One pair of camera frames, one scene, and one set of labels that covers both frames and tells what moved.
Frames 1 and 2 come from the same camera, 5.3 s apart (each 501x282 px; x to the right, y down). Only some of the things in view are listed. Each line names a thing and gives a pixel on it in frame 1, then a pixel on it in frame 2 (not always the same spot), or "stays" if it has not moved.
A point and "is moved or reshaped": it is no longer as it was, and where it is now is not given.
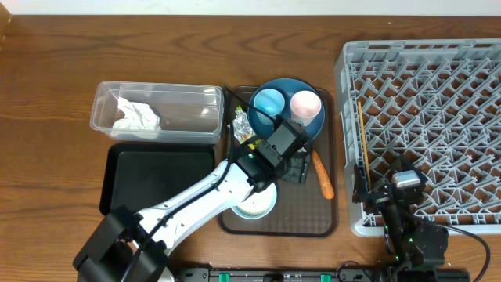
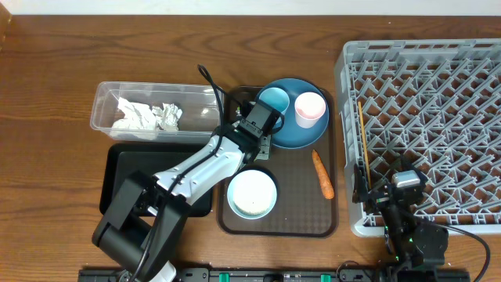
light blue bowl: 257,204 stays
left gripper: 300,170 -> 266,150
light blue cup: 271,101 is moved or reshaped
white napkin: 140,121 stays
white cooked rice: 257,203 stays
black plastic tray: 143,175 stays
